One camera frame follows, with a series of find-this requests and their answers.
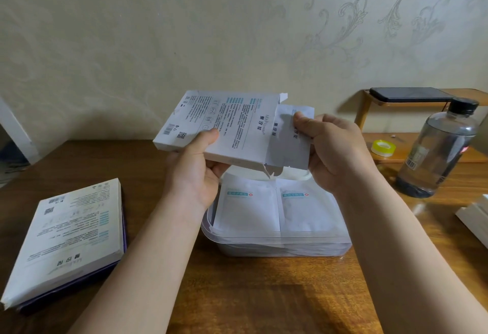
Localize person's left hand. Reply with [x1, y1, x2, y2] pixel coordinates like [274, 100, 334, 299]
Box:
[164, 128, 231, 213]

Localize person's right hand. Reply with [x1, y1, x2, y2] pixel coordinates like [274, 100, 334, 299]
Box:
[292, 112, 382, 195]

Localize stack of white boxes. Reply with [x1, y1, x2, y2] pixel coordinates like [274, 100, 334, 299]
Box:
[153, 90, 289, 180]
[455, 192, 488, 249]

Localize clear plastic container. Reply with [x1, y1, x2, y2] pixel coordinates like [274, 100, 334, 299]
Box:
[201, 166, 352, 258]

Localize white box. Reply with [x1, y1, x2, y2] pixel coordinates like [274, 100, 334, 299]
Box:
[0, 178, 125, 310]

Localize purple box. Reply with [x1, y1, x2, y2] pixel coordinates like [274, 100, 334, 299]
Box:
[17, 208, 128, 314]

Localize person's right forearm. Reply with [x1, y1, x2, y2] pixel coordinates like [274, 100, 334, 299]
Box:
[339, 169, 488, 334]

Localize person's left forearm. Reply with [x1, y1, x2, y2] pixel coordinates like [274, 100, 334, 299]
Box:
[68, 189, 214, 334]

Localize yellow tape roll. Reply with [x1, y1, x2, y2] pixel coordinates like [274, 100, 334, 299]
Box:
[371, 139, 397, 157]

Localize small wooden desk shelf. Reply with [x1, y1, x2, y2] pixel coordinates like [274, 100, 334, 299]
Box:
[354, 89, 488, 164]

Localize black smartphone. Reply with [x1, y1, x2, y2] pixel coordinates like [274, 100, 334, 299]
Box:
[369, 87, 456, 103]

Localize clear bottle with black cap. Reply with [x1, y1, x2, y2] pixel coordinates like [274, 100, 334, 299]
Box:
[393, 97, 480, 198]

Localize dark blue bundle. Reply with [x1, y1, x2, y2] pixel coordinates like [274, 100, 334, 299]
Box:
[0, 143, 29, 167]

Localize white bookshelf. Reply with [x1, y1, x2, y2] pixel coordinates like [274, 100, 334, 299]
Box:
[0, 97, 41, 165]

